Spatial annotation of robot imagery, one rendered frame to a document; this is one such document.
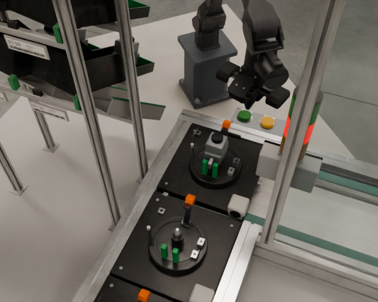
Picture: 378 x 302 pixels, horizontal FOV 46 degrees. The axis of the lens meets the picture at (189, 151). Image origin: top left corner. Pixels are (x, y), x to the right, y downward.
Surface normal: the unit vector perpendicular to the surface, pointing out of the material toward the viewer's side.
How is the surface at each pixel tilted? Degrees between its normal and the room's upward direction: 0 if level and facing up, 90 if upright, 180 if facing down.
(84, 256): 0
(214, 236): 0
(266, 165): 90
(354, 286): 90
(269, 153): 0
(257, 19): 21
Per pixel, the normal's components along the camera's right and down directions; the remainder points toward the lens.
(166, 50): 0.00, -0.63
